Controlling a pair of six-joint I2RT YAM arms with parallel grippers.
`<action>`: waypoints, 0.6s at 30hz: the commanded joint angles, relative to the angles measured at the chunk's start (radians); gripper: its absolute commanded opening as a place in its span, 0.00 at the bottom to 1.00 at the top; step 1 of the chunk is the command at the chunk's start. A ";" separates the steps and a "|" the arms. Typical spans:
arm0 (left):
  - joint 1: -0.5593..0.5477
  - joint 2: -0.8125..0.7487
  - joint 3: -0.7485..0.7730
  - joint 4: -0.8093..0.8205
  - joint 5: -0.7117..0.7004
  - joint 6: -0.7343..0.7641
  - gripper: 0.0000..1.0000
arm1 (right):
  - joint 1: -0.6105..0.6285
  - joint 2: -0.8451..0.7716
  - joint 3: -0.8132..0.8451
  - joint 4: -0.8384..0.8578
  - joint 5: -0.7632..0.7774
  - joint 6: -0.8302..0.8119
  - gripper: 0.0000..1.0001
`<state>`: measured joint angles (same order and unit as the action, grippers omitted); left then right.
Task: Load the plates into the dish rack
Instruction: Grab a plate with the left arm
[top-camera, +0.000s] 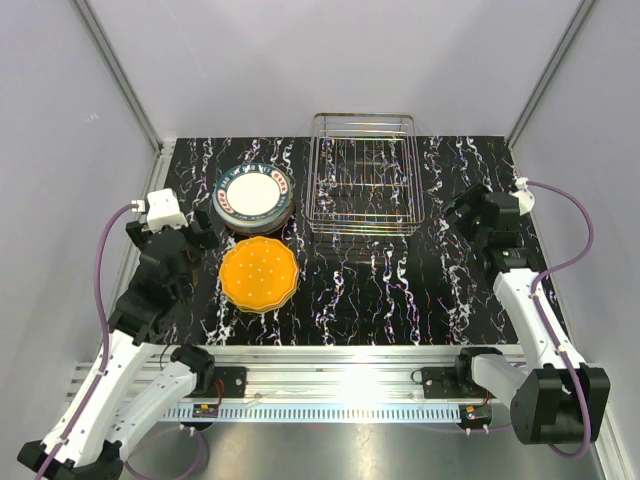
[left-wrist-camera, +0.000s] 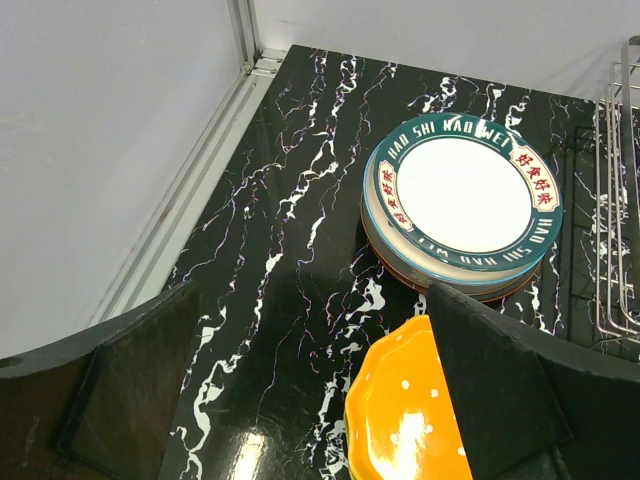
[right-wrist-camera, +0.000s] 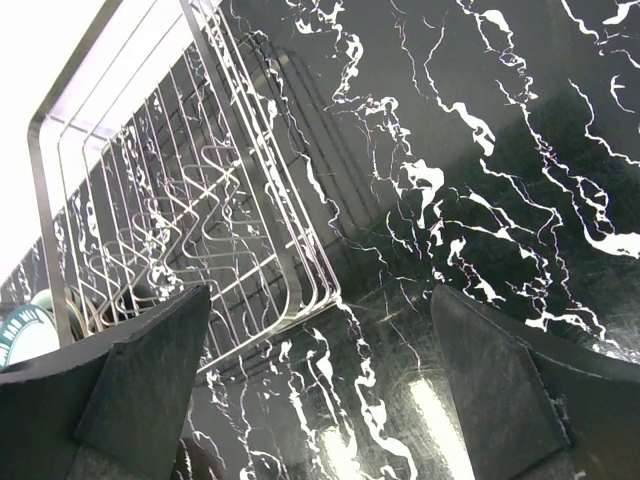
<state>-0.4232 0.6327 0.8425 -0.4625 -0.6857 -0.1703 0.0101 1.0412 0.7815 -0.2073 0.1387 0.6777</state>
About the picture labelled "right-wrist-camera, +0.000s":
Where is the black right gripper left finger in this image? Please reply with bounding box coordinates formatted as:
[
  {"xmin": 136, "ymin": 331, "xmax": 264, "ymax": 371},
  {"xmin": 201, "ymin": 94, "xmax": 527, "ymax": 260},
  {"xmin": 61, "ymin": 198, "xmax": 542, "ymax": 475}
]
[{"xmin": 1, "ymin": 285, "xmax": 210, "ymax": 479}]

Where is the white plate green lettered rim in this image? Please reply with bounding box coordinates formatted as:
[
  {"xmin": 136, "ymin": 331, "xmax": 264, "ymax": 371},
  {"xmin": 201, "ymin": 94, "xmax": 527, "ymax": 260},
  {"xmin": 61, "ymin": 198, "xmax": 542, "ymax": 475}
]
[{"xmin": 1, "ymin": 304, "xmax": 60, "ymax": 369}]

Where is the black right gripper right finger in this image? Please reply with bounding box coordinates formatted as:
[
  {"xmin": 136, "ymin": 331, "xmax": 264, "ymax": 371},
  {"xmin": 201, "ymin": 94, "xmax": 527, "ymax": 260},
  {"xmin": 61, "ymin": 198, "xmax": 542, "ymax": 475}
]
[{"xmin": 430, "ymin": 285, "xmax": 639, "ymax": 479}]

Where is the stack of round plates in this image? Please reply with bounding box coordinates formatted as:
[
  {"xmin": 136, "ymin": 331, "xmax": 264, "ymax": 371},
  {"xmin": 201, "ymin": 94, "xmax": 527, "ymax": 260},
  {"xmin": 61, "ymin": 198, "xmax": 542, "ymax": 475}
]
[{"xmin": 30, "ymin": 285, "xmax": 101, "ymax": 343}]

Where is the metal wire dish rack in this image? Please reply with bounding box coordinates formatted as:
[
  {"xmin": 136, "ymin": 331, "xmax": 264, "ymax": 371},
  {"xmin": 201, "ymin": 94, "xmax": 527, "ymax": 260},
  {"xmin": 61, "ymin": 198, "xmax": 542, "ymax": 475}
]
[{"xmin": 28, "ymin": 1, "xmax": 340, "ymax": 368}]

